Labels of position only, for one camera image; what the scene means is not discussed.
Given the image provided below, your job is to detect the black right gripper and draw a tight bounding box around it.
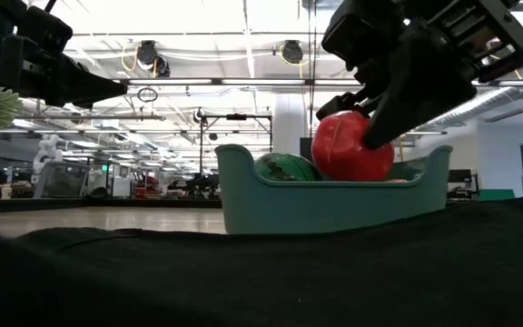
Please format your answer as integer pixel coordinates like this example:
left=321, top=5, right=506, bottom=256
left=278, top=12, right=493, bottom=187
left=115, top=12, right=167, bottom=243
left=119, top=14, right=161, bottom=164
left=314, top=0, right=523, bottom=151

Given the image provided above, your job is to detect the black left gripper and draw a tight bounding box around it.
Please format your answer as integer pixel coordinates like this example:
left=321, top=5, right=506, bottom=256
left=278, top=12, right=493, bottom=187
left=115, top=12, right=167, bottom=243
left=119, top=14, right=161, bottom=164
left=0, top=32, right=129, bottom=111

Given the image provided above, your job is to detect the red toy apple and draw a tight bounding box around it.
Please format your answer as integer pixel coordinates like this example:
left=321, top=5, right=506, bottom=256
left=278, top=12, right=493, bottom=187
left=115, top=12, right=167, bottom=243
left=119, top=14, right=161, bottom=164
left=311, top=110, right=396, bottom=183

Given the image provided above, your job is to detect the green striped toy watermelon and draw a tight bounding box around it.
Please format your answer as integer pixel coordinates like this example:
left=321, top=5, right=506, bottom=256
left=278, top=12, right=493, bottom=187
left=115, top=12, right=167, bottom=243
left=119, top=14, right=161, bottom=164
left=253, top=152, right=322, bottom=182

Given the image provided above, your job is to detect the white robot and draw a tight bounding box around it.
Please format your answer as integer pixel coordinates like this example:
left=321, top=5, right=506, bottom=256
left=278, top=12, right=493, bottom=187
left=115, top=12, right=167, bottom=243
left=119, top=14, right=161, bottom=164
left=32, top=134, right=64, bottom=178

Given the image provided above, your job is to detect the black monitor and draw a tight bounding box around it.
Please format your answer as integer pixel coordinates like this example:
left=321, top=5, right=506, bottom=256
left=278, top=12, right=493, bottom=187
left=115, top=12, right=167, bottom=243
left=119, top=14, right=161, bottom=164
left=300, top=137, right=316, bottom=163

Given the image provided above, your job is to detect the grey cart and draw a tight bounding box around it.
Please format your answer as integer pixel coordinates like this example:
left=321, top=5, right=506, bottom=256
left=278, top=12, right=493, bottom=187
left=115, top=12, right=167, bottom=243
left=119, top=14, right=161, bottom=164
left=33, top=161, right=91, bottom=200

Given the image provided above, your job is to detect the black equipment stand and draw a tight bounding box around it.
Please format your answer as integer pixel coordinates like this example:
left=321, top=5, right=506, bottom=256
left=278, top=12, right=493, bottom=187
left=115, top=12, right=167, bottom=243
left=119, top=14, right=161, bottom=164
left=446, top=168, right=481, bottom=200

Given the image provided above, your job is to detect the teal plastic container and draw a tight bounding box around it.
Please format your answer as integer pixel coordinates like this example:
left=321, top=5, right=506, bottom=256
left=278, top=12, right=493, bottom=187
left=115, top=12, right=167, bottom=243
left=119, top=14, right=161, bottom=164
left=214, top=144, right=454, bottom=235

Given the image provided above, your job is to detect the green box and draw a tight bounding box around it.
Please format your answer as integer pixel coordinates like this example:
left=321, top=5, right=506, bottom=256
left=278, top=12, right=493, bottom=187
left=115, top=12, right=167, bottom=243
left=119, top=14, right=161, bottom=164
left=478, top=188, right=516, bottom=202

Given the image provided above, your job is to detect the black folded cloth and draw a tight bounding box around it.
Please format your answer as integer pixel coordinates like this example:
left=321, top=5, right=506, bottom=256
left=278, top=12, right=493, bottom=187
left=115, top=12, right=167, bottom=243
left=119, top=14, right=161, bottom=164
left=0, top=174, right=523, bottom=327

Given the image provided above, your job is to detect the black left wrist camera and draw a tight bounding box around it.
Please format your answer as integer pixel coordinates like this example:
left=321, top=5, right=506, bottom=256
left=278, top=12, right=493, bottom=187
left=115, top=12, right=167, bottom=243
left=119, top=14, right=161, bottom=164
left=15, top=5, right=74, bottom=55

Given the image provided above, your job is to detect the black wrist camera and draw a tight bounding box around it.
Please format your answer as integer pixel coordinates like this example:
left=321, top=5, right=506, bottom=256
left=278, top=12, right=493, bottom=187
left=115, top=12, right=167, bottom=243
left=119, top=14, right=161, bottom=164
left=15, top=5, right=74, bottom=55
left=321, top=0, right=406, bottom=73

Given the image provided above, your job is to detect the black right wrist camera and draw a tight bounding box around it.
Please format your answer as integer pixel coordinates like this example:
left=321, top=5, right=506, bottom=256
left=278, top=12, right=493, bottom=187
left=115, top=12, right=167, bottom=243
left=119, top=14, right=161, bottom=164
left=321, top=0, right=406, bottom=73

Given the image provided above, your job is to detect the black ceiling cable reel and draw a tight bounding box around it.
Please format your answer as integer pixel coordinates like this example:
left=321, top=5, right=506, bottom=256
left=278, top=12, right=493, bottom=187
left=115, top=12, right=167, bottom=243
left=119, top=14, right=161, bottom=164
left=134, top=39, right=172, bottom=78
left=279, top=39, right=306, bottom=65

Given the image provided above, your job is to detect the black aluminium table frame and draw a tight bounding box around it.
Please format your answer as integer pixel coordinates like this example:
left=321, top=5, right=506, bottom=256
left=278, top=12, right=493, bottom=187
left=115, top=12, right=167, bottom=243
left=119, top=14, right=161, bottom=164
left=0, top=197, right=224, bottom=215

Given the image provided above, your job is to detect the black stand frame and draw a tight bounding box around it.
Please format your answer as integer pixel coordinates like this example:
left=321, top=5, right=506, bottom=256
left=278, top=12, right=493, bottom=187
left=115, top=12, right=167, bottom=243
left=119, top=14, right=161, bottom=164
left=197, top=112, right=274, bottom=185

